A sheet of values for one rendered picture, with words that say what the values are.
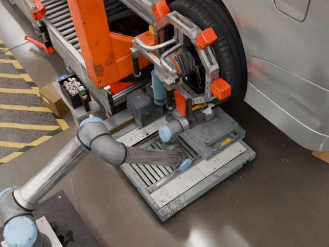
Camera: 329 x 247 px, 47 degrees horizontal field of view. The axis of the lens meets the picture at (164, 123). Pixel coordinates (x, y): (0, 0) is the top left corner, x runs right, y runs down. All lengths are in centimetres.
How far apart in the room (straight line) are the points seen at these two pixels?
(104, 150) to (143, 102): 95
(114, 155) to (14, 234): 61
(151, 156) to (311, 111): 80
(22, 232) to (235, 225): 132
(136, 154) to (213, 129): 96
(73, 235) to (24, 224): 39
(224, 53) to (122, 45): 80
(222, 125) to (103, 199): 99
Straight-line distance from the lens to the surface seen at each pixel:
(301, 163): 292
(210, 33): 198
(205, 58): 204
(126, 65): 264
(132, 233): 258
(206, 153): 269
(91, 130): 184
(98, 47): 245
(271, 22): 178
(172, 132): 216
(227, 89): 207
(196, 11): 210
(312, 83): 176
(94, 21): 234
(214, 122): 276
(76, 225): 233
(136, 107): 266
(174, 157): 211
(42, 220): 230
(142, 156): 192
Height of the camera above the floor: 232
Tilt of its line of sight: 49 degrees down
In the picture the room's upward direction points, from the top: 5 degrees counter-clockwise
